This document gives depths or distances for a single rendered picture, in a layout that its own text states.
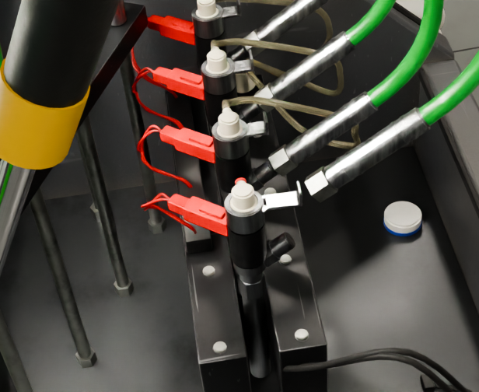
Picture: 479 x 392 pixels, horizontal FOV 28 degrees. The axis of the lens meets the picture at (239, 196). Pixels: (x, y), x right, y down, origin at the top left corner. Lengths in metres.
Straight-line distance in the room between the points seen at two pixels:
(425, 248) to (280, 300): 0.28
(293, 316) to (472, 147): 0.28
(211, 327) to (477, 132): 0.35
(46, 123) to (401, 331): 0.77
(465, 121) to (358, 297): 0.20
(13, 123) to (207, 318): 0.58
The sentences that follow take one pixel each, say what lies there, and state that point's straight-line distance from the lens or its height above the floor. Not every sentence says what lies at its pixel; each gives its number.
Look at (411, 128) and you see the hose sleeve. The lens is 0.67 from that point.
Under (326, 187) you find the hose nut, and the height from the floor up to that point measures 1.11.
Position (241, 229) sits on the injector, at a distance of 0.70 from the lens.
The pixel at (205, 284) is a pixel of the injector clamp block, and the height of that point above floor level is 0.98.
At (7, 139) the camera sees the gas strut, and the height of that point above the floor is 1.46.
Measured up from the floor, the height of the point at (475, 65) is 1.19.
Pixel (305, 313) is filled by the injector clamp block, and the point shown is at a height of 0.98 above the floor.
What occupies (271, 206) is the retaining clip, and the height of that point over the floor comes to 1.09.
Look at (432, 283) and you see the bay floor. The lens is 0.99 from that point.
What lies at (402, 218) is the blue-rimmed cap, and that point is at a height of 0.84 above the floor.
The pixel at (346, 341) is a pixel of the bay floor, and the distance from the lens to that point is 0.95.
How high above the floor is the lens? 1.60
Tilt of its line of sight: 45 degrees down
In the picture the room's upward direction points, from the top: 6 degrees counter-clockwise
